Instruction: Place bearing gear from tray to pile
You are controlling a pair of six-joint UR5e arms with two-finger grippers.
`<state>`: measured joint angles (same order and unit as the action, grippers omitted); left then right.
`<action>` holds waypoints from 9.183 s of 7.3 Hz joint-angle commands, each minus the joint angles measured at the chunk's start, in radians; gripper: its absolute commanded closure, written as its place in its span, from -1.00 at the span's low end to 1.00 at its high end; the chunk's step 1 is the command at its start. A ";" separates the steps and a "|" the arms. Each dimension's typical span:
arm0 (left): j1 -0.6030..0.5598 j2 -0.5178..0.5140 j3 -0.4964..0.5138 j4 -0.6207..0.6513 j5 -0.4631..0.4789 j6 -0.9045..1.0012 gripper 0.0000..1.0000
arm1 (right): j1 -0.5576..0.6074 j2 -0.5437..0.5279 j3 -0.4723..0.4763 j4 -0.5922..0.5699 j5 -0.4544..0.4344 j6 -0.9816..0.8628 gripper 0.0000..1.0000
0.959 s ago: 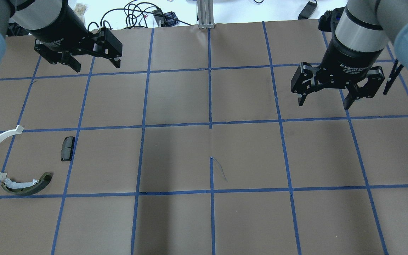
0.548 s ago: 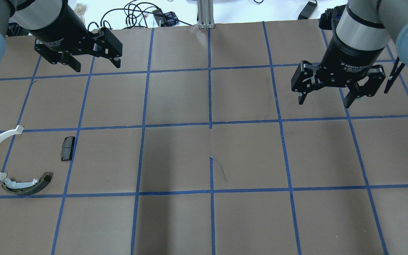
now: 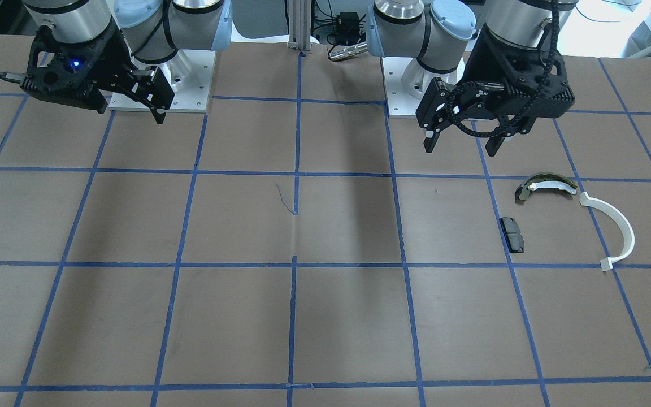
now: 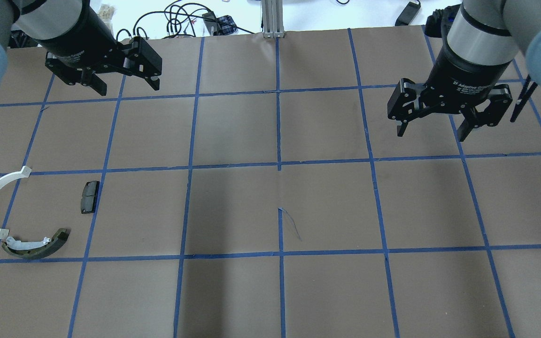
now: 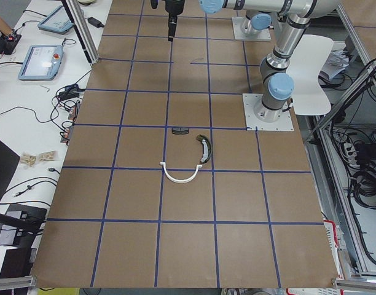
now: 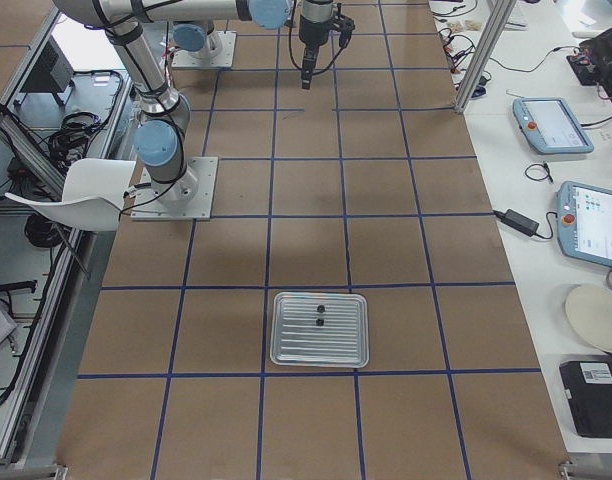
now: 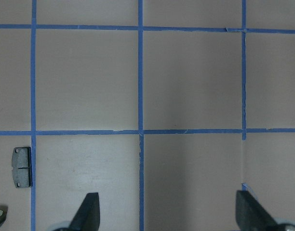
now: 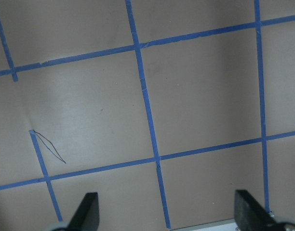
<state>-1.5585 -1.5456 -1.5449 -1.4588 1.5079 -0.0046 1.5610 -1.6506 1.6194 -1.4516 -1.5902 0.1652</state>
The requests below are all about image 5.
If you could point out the near blue teach pendant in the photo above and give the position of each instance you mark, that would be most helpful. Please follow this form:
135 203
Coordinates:
41 63

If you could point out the white plastic chair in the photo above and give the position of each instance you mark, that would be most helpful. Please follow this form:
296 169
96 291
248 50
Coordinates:
306 62

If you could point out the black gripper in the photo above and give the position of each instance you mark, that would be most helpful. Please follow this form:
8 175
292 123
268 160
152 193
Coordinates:
174 7

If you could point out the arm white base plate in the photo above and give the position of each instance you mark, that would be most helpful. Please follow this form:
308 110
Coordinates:
259 118
243 31

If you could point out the aluminium frame post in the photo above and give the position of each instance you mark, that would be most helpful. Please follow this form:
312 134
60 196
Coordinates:
77 19

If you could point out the olive curved brake shoe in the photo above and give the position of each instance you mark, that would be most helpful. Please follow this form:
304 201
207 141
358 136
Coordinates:
207 148

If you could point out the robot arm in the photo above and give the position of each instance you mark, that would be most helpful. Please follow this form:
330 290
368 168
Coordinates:
253 23
278 86

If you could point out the blue teach pendant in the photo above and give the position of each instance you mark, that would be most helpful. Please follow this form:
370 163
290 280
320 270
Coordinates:
41 63
56 22

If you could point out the dark grey brake pad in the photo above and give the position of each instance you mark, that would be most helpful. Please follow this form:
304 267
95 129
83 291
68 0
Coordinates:
180 130

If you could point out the black power adapter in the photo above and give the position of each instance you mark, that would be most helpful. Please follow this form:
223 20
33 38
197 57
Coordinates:
95 22

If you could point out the far blue teach pendant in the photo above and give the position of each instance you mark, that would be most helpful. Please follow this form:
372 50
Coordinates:
56 22

